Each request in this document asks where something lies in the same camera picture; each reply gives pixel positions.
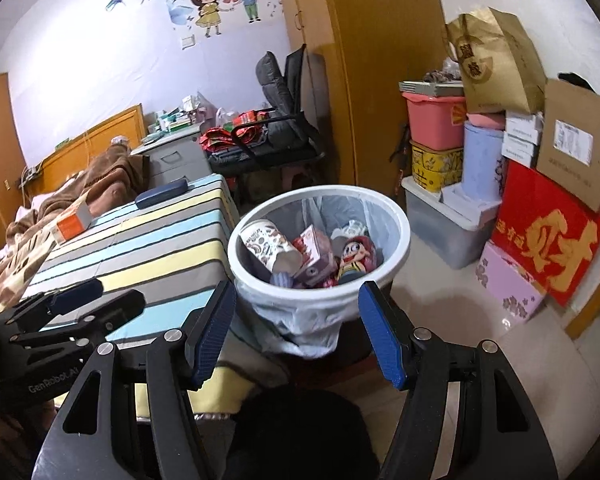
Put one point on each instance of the white flat carton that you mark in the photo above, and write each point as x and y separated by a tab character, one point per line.
517	160
519	146
524	126

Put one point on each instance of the striped tablecloth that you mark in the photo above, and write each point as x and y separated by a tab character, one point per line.
155	250

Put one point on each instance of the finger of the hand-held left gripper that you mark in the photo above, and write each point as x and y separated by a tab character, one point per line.
75	294
115	310

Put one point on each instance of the wooden bed headboard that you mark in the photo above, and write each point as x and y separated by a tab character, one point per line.
110	132

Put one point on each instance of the black office chair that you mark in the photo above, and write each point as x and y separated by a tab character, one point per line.
300	80

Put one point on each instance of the grey quilted cushion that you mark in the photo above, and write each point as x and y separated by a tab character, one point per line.
272	85

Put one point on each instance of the pink plastic stool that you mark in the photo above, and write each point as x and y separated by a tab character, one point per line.
295	177

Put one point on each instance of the crushed printed paper cup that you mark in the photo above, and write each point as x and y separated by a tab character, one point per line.
267	247

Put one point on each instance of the tall wooden wardrobe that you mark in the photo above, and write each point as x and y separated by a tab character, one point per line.
370	60

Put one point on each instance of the dark blue glasses case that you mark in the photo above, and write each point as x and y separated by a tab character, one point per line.
162	192

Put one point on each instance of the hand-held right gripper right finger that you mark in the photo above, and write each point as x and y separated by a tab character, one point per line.
385	335

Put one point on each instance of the small milk carton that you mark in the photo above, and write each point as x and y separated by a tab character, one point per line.
312	255

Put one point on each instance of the red patterned bag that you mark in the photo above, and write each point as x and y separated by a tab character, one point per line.
225	135

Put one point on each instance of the pink storage box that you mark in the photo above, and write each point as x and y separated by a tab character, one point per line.
432	122

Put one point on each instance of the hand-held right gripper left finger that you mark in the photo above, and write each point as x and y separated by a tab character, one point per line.
210	330

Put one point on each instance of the brown paper bag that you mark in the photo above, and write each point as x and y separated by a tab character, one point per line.
505	70

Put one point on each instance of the red gold gift box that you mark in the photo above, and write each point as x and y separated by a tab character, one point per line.
545	240

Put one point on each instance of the group of small medicine boxes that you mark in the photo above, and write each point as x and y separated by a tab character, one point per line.
172	120

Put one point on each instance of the yellow patterned box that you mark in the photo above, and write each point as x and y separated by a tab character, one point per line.
435	167

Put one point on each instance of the white trash bin with liner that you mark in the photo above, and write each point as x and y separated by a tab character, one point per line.
305	330

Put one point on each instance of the brown cardboard box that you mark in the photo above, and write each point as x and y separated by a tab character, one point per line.
575	160

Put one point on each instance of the grey plastic storage box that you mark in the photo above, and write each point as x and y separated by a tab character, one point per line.
440	225

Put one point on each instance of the orange white tissue pack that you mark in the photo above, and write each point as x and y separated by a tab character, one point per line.
72	222

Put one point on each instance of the grey nightstand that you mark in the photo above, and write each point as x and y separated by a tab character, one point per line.
175	157

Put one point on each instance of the pink floral box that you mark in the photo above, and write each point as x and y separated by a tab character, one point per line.
505	280

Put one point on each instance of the grey striped tray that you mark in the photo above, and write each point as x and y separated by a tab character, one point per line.
430	87

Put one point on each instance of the white plastic bag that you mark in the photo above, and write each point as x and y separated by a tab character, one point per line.
225	115

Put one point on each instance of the white power strip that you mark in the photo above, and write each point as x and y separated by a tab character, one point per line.
31	172

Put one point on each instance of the brown patterned blanket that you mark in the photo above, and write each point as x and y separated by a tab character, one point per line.
105	180

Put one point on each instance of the light blue cylinder box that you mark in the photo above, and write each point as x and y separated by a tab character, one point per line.
480	160

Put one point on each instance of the white wall switch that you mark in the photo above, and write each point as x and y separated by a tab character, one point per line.
188	41

